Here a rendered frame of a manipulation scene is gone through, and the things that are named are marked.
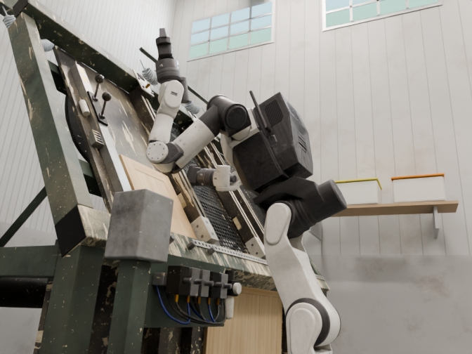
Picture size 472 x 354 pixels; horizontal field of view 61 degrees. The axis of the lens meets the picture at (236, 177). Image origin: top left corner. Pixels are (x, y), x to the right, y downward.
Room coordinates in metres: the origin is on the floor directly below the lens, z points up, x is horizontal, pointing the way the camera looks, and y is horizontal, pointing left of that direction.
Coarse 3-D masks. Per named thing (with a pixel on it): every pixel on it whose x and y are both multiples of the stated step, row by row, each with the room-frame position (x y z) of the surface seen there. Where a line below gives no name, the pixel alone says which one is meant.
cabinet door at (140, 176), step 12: (120, 156) 1.56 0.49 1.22; (132, 168) 1.58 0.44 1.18; (144, 168) 1.67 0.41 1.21; (132, 180) 1.53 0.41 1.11; (144, 180) 1.62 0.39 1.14; (156, 180) 1.71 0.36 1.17; (168, 180) 1.81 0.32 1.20; (168, 192) 1.74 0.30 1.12; (180, 204) 1.77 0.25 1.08; (180, 216) 1.71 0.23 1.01; (180, 228) 1.65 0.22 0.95
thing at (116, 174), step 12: (72, 72) 1.63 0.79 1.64; (84, 72) 1.65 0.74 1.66; (84, 84) 1.58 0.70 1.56; (84, 96) 1.56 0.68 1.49; (96, 120) 1.51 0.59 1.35; (108, 132) 1.53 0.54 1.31; (108, 144) 1.48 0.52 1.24; (108, 156) 1.45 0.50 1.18; (108, 168) 1.45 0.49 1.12; (120, 168) 1.46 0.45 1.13; (120, 180) 1.41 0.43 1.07
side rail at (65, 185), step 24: (24, 24) 1.42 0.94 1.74; (24, 48) 1.40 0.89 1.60; (24, 72) 1.37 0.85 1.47; (48, 72) 1.37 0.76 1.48; (24, 96) 1.35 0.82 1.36; (48, 96) 1.28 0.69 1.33; (48, 120) 1.25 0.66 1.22; (48, 144) 1.24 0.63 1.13; (72, 144) 1.26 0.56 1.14; (48, 168) 1.22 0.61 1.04; (72, 168) 1.19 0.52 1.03; (48, 192) 1.21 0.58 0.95; (72, 192) 1.15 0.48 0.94
